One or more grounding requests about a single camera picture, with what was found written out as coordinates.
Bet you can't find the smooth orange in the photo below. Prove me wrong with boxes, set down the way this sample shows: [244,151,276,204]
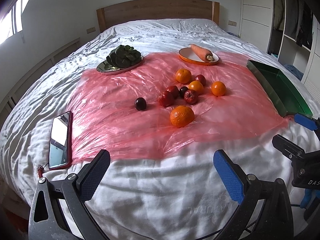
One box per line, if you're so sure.
[211,81,227,96]

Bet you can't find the red apple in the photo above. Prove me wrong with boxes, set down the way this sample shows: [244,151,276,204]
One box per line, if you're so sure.
[195,74,206,87]
[166,86,180,99]
[158,90,175,108]
[184,89,199,105]

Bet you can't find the red apple back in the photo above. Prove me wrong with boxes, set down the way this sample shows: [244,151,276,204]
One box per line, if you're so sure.
[195,74,206,87]

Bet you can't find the blue white gloved right hand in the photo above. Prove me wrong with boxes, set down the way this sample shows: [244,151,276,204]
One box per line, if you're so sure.
[300,189,319,213]

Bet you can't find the green rectangular tray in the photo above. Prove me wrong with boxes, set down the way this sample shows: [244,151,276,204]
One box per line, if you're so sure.
[247,60,313,117]

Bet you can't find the blue folded towel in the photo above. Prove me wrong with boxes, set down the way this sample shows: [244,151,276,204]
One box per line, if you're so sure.
[284,64,304,81]

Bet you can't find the red cased smartphone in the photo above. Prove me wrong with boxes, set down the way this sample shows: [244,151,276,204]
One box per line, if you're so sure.
[48,111,73,170]

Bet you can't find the pink plastic sheet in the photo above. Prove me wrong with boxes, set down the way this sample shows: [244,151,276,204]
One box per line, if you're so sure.
[67,52,289,163]

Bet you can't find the large front mandarin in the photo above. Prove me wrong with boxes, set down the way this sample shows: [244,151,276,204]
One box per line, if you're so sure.
[170,106,195,128]

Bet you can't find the hanging dark clothes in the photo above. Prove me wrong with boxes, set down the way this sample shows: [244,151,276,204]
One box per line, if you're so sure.
[273,0,313,49]

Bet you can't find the middle small orange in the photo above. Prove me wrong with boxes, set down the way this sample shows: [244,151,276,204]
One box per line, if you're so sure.
[188,80,204,95]

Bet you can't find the orange carrot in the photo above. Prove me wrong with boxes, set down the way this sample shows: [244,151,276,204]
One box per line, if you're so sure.
[190,44,214,62]

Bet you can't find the back left mandarin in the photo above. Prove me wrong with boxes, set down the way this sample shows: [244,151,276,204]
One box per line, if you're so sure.
[176,68,192,84]

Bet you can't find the lone dark plum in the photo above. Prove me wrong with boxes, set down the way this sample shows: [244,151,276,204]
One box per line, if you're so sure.
[135,98,147,111]

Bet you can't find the orange rimmed white plate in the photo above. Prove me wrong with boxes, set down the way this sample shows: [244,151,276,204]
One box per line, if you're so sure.
[178,47,219,66]

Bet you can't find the white wardrobe shelving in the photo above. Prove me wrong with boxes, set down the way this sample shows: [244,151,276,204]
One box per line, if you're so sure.
[239,0,319,100]

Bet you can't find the silver oval plate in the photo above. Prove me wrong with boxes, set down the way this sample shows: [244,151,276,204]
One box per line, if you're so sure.
[96,56,144,75]

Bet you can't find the dark green leafy vegetable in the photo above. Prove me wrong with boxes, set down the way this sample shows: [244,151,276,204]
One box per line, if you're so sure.
[106,45,141,68]

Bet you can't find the wooden headboard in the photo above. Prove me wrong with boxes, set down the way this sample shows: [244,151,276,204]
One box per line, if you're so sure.
[97,0,220,33]

